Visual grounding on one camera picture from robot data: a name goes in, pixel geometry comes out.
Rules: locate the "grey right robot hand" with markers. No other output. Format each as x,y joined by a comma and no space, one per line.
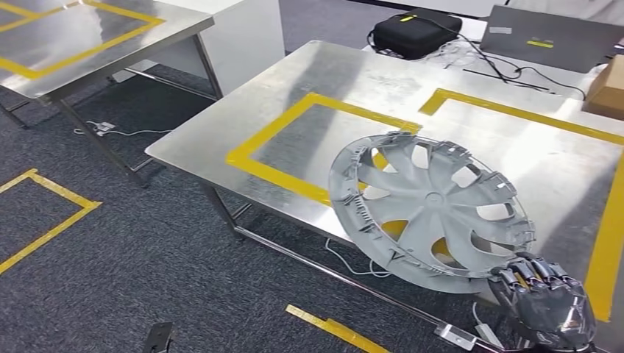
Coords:
546,307

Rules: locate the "silver grey wheel hubcap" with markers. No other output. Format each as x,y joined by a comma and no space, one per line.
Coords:
429,214

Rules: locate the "stainless steel workbench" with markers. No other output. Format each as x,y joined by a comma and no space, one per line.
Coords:
351,78

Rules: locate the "white power adapter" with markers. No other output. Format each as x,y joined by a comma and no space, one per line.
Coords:
487,333

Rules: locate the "yellow tape rectangle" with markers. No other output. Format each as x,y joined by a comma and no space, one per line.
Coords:
604,253
97,47
273,178

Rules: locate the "yellow floor tape strip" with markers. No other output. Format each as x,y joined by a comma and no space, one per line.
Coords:
336,329

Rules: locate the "brown cardboard box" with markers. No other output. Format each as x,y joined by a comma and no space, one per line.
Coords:
609,87

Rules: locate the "grey laptop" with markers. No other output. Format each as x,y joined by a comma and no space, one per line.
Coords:
551,39

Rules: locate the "black zip case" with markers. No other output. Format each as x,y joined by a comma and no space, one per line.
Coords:
414,34

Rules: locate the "yellow floor tape square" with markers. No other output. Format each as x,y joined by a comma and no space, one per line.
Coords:
66,190

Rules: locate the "stainless steel table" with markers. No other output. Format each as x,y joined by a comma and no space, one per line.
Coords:
73,29

